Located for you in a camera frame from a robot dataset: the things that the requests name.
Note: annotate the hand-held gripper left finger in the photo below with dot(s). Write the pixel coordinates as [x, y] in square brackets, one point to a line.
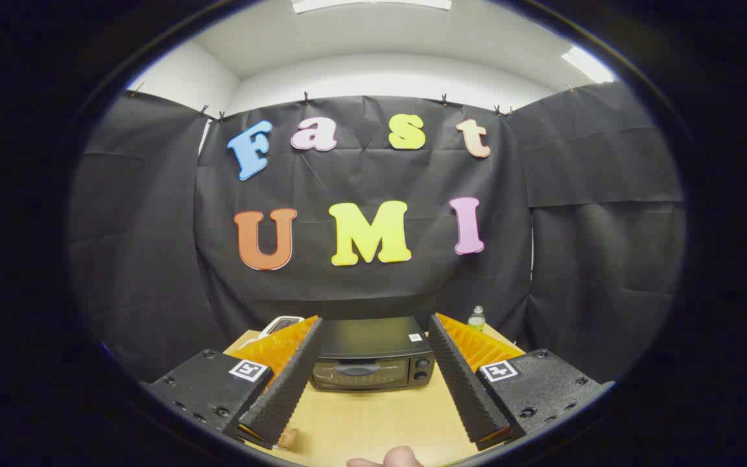
[292, 383]

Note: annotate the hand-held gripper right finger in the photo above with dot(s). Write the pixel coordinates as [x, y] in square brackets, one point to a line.
[464, 383]

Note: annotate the black toaster oven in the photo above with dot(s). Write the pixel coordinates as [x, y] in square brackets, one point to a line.
[373, 337]

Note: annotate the white pop-up toaster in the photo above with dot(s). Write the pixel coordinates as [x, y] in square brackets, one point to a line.
[279, 322]

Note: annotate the green label plastic bottle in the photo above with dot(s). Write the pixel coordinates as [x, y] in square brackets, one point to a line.
[476, 319]

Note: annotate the ceiling light panel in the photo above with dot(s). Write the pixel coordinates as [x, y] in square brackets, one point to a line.
[373, 4]
[587, 65]

